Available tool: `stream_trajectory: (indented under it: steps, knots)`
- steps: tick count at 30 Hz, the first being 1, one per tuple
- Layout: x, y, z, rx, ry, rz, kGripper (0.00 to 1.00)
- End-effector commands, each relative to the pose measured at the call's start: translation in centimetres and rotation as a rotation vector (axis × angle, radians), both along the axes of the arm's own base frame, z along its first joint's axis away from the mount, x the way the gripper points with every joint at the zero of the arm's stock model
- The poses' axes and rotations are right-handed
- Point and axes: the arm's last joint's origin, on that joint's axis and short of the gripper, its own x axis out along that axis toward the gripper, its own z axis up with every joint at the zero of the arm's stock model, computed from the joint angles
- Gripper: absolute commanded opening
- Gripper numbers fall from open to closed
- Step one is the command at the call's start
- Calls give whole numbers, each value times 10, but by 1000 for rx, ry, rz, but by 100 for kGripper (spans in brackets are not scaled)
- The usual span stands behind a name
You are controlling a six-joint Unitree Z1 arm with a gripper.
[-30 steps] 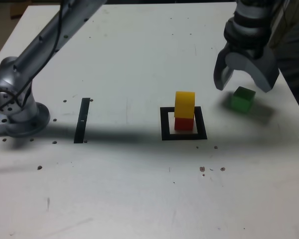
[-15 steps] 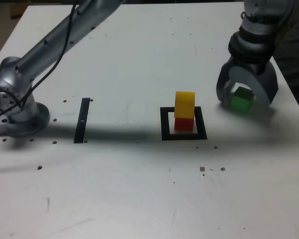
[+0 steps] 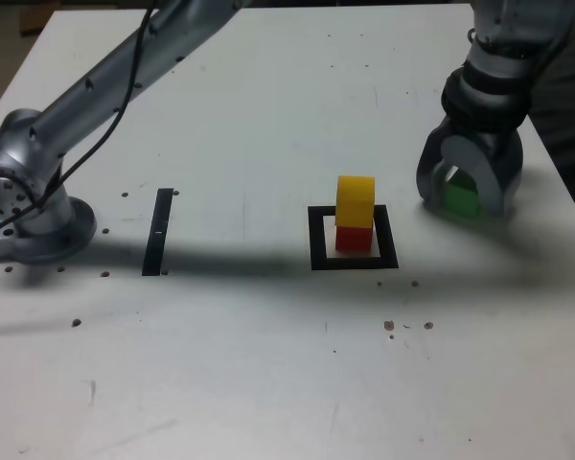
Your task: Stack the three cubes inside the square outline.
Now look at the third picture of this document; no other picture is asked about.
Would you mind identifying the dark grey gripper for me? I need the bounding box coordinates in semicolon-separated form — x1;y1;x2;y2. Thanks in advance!
415;116;525;216

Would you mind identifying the green cube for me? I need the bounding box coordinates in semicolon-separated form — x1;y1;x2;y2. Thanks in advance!
441;172;483;218

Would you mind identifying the yellow cube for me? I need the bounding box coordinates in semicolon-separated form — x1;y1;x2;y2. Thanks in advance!
334;175;378;230

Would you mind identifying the red cube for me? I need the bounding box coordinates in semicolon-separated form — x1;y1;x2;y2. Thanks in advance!
334;224;374;253

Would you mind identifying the black tape square outline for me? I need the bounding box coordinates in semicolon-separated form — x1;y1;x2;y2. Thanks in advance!
307;204;400;271

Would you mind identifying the black tape strip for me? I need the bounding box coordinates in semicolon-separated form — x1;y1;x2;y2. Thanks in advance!
141;188;174;277

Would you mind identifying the brown cardboard box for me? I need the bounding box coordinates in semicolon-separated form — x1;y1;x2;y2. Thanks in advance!
18;4;58;35

